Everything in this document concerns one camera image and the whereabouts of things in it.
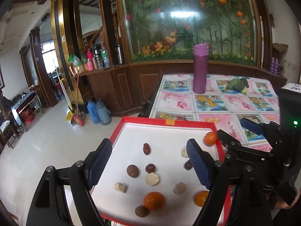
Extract dark red jujube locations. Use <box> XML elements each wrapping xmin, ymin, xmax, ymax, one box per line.
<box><xmin>184</xmin><ymin>160</ymin><xmax>193</xmax><ymax>170</ymax></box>
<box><xmin>143</xmin><ymin>143</ymin><xmax>151</xmax><ymax>155</ymax></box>
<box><xmin>145</xmin><ymin>163</ymin><xmax>156</xmax><ymax>173</ymax></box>

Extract orange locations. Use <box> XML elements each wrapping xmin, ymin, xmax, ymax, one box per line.
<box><xmin>143</xmin><ymin>191</ymin><xmax>166</xmax><ymax>211</ymax></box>
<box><xmin>193</xmin><ymin>190</ymin><xmax>209</xmax><ymax>207</ymax></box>
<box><xmin>204</xmin><ymin>132</ymin><xmax>217</xmax><ymax>146</ymax></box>

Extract beige cake block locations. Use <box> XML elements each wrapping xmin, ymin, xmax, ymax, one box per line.
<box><xmin>173</xmin><ymin>182</ymin><xmax>187</xmax><ymax>195</ymax></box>
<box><xmin>114</xmin><ymin>182</ymin><xmax>127</xmax><ymax>193</ymax></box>

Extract brown round fruit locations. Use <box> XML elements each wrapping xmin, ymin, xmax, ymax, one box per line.
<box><xmin>135</xmin><ymin>206</ymin><xmax>150</xmax><ymax>217</ymax></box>
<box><xmin>127</xmin><ymin>164</ymin><xmax>139</xmax><ymax>178</ymax></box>

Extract beige hexagonal cake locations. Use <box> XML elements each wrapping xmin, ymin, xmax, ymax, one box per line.
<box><xmin>145</xmin><ymin>173</ymin><xmax>160</xmax><ymax>186</ymax></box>

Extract person's right hand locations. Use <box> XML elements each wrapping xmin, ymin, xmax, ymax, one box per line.
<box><xmin>274</xmin><ymin>194</ymin><xmax>299</xmax><ymax>210</ymax></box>

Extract green leafy vegetable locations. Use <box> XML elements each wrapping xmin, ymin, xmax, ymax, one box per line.
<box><xmin>226</xmin><ymin>78</ymin><xmax>249</xmax><ymax>94</ymax></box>

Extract red broom and dustpan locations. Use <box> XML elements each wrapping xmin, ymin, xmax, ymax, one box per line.
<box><xmin>59</xmin><ymin>78</ymin><xmax>85</xmax><ymax>127</ymax></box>

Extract red gift box tray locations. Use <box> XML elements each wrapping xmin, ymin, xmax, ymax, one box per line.
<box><xmin>91</xmin><ymin>117</ymin><xmax>224</xmax><ymax>225</ymax></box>

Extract blue thermos jug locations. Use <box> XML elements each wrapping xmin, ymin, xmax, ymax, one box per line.
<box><xmin>87</xmin><ymin>99</ymin><xmax>100</xmax><ymax>124</ymax></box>

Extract purple bottles on shelf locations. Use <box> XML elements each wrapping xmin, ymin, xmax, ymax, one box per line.
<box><xmin>270</xmin><ymin>57</ymin><xmax>279</xmax><ymax>75</ymax></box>

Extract colourful fruit print tablecloth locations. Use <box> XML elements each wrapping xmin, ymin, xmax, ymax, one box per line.
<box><xmin>149</xmin><ymin>73</ymin><xmax>280</xmax><ymax>152</ymax></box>

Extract purple thermos bottle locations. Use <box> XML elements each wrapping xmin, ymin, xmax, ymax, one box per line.
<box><xmin>193</xmin><ymin>43</ymin><xmax>209</xmax><ymax>94</ymax></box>

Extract pink bottle on counter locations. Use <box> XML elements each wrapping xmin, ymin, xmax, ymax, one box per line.
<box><xmin>86</xmin><ymin>49</ymin><xmax>94</xmax><ymax>71</ymax></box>

